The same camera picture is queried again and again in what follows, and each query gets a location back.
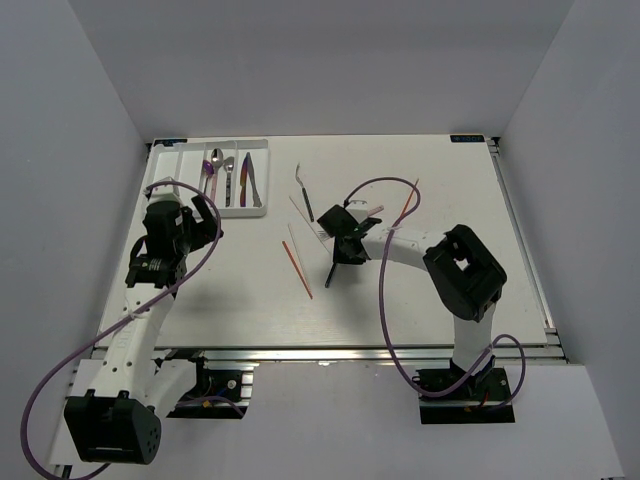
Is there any black handled fork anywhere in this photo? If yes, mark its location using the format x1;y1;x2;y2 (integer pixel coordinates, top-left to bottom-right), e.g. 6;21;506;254
294;163;315;223
324;262;338;289

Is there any pink handled fork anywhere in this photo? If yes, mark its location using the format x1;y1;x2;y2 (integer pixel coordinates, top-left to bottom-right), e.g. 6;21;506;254
315;203;385;240

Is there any iridescent rainbow spoon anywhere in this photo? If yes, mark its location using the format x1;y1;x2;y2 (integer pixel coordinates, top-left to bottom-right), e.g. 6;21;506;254
201;160;215;193

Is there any ornate silver knife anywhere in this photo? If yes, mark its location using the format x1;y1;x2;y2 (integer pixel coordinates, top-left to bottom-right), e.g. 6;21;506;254
245;153;262;208

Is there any dark handled silver spoon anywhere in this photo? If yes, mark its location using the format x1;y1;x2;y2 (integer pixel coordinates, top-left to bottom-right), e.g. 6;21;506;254
223;156;235;208

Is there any iridescent rainbow knife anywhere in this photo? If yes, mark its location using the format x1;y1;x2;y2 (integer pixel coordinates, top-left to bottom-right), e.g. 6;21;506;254
239;152;251;208

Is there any pink handled spoon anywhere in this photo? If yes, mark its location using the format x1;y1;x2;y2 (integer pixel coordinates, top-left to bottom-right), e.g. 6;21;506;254
210;148;225;200

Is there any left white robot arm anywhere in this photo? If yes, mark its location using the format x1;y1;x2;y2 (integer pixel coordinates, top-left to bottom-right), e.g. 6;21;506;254
64;190;222;465

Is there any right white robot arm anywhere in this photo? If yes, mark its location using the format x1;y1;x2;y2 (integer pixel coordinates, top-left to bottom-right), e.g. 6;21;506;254
317;201;507;399

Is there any white chopstick upper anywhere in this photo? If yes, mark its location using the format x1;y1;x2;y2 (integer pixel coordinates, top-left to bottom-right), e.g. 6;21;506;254
288;196;330;249

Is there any orange chopstick left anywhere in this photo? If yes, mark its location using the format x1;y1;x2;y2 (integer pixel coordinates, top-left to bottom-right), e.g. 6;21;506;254
281;240;314;300

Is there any orange chopstick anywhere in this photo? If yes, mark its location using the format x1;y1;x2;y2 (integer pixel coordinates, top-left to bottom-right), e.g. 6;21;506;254
281;240;314;300
400;178;419;218

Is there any orange chopstick right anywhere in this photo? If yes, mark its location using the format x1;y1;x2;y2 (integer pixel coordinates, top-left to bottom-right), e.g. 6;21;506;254
400;178;419;218

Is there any white divided cutlery tray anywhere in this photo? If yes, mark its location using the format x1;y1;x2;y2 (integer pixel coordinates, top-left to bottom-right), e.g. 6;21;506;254
146;139;270;218

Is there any blue logo sticker left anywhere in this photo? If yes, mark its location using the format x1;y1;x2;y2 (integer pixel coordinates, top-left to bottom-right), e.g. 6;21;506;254
153;138;187;147

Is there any blue logo sticker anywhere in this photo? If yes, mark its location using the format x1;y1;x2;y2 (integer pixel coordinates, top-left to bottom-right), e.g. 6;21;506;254
449;134;485;143
153;138;187;147

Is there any blue logo sticker right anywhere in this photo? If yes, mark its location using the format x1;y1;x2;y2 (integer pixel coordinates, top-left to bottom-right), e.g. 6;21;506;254
449;134;485;143

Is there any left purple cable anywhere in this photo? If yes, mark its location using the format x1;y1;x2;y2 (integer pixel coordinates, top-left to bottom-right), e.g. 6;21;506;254
19;180;224;476

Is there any purple cable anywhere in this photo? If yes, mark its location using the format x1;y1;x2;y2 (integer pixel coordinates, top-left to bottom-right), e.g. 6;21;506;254
19;180;224;476
342;177;526;399

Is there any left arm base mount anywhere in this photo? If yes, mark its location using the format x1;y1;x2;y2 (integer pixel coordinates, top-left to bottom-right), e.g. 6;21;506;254
154;349;255;420

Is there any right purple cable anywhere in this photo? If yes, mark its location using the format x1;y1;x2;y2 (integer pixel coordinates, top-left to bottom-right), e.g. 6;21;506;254
342;177;526;399

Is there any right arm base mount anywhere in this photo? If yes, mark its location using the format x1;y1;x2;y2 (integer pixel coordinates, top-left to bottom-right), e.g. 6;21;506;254
419;368;516;425

